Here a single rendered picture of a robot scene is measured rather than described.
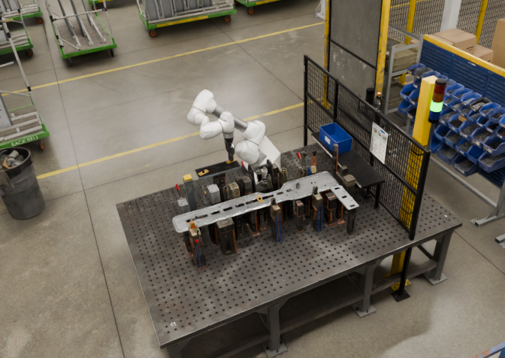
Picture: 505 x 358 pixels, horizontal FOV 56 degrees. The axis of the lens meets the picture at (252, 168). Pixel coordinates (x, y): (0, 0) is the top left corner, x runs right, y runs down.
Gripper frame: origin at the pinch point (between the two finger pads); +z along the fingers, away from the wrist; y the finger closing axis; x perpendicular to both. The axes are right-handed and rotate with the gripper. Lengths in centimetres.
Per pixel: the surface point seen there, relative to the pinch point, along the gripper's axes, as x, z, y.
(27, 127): -109, 97, -358
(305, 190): 38, 23, 51
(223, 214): -30, 23, 33
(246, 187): 1.1, 20.8, 19.5
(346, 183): 67, 19, 68
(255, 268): -28, 53, 71
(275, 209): 2, 19, 58
